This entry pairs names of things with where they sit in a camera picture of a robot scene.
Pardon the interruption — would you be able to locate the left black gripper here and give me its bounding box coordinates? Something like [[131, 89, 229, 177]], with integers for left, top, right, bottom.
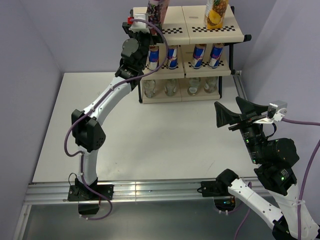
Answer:
[[123, 23, 163, 69]]

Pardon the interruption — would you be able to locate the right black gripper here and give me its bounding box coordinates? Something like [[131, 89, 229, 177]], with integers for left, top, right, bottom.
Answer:
[[213, 94, 267, 161]]

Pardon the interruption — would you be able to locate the energy drink can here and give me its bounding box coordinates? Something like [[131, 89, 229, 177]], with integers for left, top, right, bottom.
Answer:
[[147, 45, 160, 71], [166, 45, 179, 70], [191, 44, 207, 69]]

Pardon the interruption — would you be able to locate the blue carton maroon side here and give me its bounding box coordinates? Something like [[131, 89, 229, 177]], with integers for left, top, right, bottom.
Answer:
[[146, 0, 170, 25]]

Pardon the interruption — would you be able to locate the clear bottle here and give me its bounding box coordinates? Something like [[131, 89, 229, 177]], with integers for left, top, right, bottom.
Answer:
[[143, 79, 156, 98], [187, 77, 201, 96], [164, 78, 177, 97], [204, 76, 219, 94]]

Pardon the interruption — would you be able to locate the energy drink can hidden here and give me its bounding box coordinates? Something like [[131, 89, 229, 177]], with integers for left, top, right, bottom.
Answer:
[[208, 43, 224, 69]]

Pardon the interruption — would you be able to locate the blue carton yellow side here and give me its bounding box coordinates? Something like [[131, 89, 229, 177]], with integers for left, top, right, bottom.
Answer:
[[203, 0, 229, 30]]

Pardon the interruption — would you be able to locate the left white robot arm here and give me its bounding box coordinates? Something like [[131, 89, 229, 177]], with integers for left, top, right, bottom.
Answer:
[[64, 17, 167, 200]]

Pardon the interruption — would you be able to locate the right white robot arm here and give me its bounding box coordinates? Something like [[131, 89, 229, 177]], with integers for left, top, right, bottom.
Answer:
[[214, 97, 320, 240]]

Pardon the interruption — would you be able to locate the beige three-tier shelf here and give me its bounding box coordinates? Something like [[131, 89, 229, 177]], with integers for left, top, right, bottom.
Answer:
[[138, 5, 252, 104]]

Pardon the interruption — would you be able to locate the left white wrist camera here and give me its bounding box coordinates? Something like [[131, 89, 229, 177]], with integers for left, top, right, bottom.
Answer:
[[127, 13, 150, 33]]

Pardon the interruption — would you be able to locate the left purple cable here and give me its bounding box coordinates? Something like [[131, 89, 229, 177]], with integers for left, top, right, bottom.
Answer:
[[63, 19, 169, 221]]

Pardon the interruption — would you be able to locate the purple cable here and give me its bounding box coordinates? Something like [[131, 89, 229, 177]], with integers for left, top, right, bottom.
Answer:
[[63, 19, 169, 221], [234, 117, 320, 240]]

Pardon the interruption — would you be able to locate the aluminium side rail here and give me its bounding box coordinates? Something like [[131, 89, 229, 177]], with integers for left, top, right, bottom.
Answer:
[[232, 70, 301, 240]]

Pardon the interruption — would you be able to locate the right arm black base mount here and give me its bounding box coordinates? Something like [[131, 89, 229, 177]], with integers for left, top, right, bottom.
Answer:
[[197, 180, 230, 197]]

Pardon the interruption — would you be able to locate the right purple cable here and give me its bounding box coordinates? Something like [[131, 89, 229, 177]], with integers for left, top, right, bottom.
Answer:
[[234, 117, 320, 240]]

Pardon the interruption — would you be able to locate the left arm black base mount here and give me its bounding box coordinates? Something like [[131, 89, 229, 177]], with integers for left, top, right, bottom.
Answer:
[[67, 184, 114, 202]]

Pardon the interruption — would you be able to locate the aluminium front rail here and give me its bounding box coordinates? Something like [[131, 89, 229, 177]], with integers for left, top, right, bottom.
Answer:
[[23, 177, 271, 205]]

